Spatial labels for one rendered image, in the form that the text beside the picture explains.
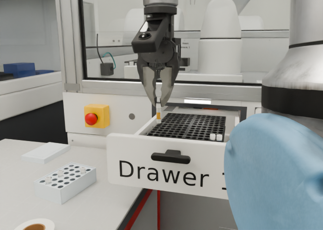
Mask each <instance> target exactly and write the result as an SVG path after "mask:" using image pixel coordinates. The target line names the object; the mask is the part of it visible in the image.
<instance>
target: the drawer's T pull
mask: <svg viewBox="0 0 323 230"><path fill-rule="evenodd" d="M151 159H152V160H153V161H161V162H169V163H179V164H189V163H190V161H191V158H190V157H189V156H187V155H181V151H179V150H169V149H168V150H167V151H166V152H165V153H153V154H152V155H151Z"/></svg>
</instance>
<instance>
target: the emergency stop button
mask: <svg viewBox="0 0 323 230"><path fill-rule="evenodd" d="M85 122H86V123H87V124H88V125H90V126H92V125H94V124H96V122H97V117H96V115H95V114H93V113H88V114H87V115H86V116H85Z"/></svg>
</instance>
